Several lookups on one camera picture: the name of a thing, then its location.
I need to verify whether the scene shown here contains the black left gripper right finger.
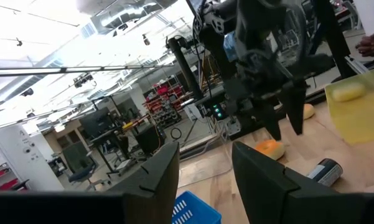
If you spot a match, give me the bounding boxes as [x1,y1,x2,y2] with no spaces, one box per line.
[231,141,339,224]

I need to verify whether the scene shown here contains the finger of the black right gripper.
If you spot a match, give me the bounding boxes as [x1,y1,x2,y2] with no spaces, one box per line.
[251,98,283,141]
[278,81,308,136]

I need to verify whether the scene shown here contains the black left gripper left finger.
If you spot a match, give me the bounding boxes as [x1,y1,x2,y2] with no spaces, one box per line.
[107,141,180,224]

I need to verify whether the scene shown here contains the orange iced toy donut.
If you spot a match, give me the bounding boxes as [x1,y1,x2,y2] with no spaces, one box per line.
[302,103,316,121]
[255,139,286,161]

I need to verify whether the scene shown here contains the black food colouring bottle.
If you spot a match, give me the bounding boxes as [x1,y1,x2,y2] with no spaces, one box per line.
[307,157,344,187]

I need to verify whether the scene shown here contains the yellow translucent plastic bin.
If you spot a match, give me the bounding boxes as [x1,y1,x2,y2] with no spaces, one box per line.
[325,67,374,147]

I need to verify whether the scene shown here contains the blue plastic slotted basket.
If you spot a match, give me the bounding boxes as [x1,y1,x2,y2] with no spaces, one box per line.
[171,190,222,224]

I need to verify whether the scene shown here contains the black computer tower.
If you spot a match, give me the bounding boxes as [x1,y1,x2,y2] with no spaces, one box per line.
[133,123,166,156]

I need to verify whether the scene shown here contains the dark blue office chair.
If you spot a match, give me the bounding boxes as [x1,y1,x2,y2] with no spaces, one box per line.
[62,141,111,190]

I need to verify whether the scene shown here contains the black round pole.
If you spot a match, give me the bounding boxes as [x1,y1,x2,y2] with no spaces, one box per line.
[166,35,205,100]

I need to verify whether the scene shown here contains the red storage shelf rack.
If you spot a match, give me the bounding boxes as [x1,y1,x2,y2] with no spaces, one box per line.
[143,83,184,128]

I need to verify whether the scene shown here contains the black monitor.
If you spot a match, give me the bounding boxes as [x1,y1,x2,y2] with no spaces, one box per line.
[79,107,115,139]

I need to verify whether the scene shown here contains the person's hand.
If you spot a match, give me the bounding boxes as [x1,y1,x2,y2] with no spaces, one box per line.
[355,32,374,57]

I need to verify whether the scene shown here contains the overhead LED light bar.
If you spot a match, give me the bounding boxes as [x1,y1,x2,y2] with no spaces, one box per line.
[0,63,175,78]

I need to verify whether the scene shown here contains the black overhead camera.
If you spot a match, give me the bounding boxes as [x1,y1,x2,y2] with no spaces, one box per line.
[73,73,95,89]

